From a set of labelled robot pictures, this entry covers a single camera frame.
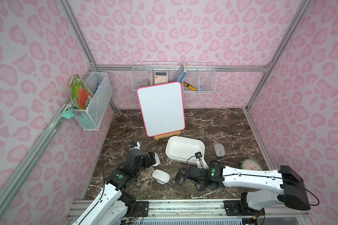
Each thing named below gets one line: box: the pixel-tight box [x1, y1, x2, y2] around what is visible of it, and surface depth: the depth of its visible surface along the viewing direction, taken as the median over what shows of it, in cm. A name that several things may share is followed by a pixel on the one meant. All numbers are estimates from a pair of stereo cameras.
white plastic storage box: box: [165, 135, 206, 165], surface depth 97 cm
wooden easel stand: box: [153, 130, 182, 141], surface depth 100 cm
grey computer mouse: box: [213, 142, 225, 158], surface depth 94 cm
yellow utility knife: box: [183, 81, 199, 91], surface depth 100 cm
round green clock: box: [239, 158, 264, 171], surface depth 88 cm
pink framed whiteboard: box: [137, 81, 186, 138], surface depth 92 cm
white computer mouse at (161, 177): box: [152, 169, 171, 185], surface depth 85 cm
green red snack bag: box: [69, 74, 94, 111], surface depth 74 cm
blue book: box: [173, 62, 187, 83], surface depth 88 cm
